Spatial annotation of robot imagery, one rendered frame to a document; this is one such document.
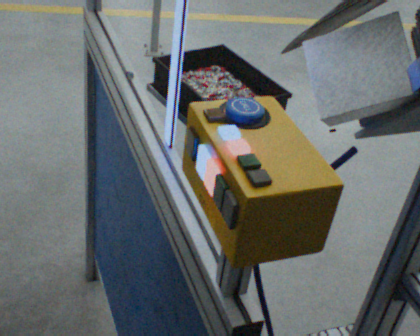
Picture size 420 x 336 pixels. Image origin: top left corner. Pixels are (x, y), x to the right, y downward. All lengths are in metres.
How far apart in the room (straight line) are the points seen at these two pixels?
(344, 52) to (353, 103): 0.08
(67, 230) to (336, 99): 1.29
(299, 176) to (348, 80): 0.41
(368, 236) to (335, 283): 0.29
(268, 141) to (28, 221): 1.56
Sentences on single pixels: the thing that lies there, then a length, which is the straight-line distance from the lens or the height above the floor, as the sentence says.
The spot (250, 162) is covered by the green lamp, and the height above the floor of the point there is 1.08.
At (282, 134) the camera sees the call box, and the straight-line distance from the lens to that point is 0.59.
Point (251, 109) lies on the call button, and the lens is 0.60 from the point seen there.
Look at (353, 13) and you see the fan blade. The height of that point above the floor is 1.03.
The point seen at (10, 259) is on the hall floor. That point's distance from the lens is 1.94.
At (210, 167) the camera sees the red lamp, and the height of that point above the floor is 1.05.
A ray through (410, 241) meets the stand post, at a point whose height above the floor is 0.67.
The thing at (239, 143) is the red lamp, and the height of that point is 1.08.
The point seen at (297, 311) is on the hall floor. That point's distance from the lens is 1.86.
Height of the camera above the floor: 1.38
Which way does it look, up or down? 36 degrees down
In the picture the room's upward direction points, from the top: 9 degrees clockwise
